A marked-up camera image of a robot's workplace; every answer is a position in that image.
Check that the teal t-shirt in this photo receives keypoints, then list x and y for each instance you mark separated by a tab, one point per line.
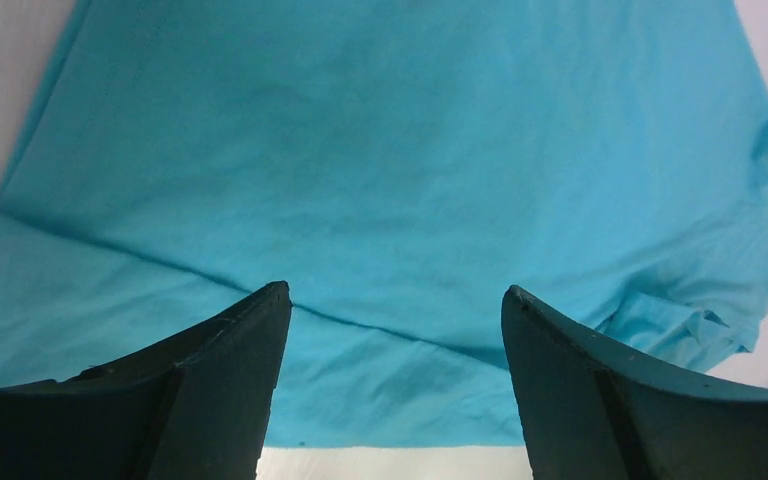
399	164

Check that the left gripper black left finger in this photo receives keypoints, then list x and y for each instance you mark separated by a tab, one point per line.
194	405

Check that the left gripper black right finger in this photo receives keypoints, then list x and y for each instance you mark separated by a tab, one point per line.
594	408

